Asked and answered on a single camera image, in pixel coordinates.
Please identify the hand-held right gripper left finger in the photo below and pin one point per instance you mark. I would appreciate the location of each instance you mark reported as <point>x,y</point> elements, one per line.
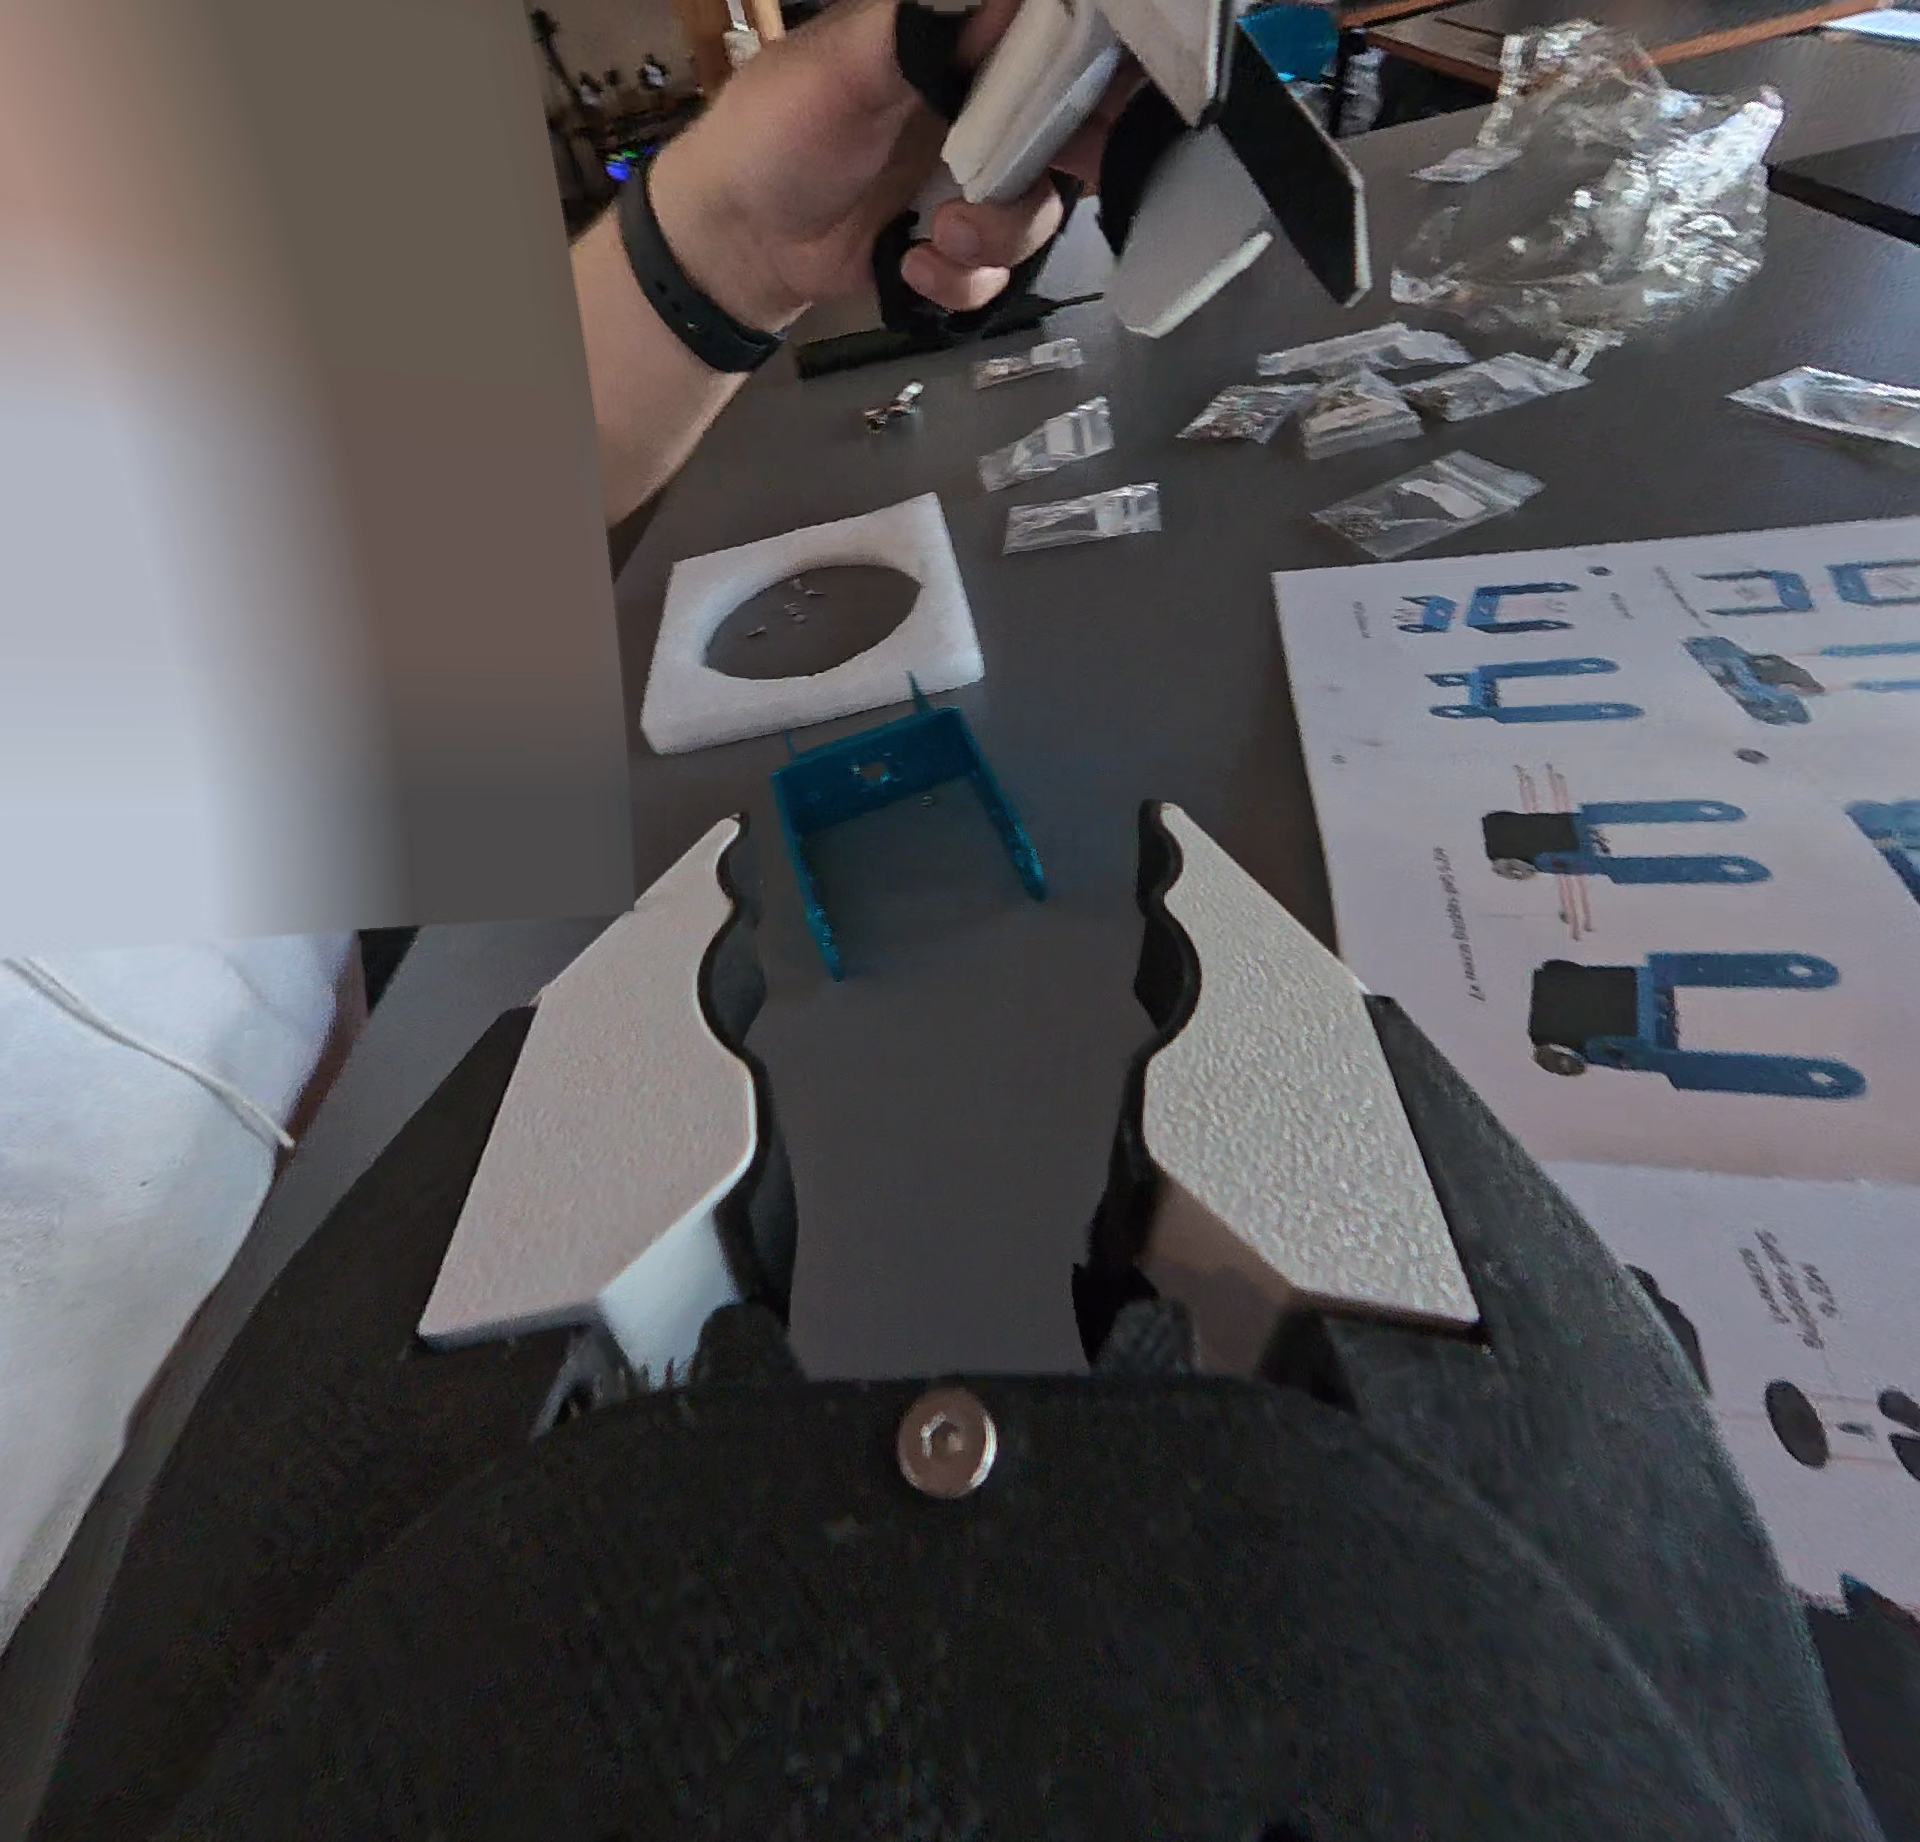
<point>601,1108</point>

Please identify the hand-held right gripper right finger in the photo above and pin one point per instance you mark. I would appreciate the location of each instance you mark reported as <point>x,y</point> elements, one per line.
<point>1291,1122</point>

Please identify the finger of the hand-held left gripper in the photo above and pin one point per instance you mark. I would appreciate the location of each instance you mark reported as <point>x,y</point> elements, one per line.
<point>1192,280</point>
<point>1296,161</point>

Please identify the blue metal bracket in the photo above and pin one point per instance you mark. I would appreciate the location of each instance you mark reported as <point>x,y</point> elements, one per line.
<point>876,807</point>

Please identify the person's left forearm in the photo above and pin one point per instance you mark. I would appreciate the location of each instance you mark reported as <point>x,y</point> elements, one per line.
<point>636,372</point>

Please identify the person's left hand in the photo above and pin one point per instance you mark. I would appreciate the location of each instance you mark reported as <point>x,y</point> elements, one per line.
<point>780,161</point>

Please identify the blue chair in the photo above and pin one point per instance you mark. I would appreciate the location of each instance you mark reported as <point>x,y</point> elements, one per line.
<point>1291,50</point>

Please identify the crumpled clear plastic bag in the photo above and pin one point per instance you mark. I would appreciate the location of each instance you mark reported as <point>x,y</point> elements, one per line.
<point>1591,175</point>

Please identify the scattered small screw bags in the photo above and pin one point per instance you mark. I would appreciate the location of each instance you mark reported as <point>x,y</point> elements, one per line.
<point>1425,499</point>

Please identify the small metal part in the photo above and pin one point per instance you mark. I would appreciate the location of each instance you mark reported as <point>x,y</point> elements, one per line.
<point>891,406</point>

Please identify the black stick tool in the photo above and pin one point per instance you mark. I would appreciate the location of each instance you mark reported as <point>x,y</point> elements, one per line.
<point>847,354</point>

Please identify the printed instruction sheet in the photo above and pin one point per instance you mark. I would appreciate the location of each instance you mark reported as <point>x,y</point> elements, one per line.
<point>1411,763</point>
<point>1726,1272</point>

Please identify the wooden background table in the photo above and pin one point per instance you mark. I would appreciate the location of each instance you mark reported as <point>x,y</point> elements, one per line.
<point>1651,16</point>

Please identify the black wristband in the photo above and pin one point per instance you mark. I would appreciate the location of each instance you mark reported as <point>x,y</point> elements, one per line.
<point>666,289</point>

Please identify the person's white garment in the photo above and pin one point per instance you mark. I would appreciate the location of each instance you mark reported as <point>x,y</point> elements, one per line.
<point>106,1197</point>

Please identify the small loose screws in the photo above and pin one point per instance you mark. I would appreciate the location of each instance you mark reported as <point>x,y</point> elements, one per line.
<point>791,612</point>

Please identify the white foam square frame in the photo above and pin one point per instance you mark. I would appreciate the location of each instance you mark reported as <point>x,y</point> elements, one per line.
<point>691,688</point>

